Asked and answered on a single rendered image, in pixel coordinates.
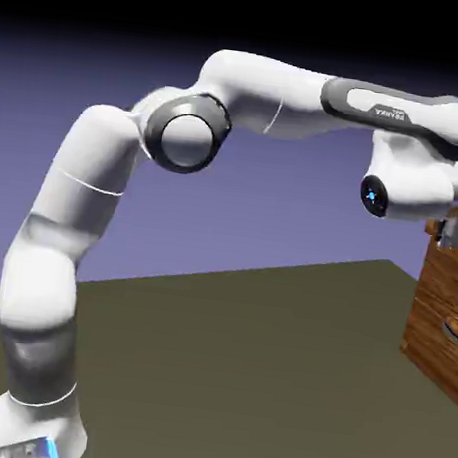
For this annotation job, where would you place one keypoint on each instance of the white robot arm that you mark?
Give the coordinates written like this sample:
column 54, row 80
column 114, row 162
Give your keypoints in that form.
column 47, row 272

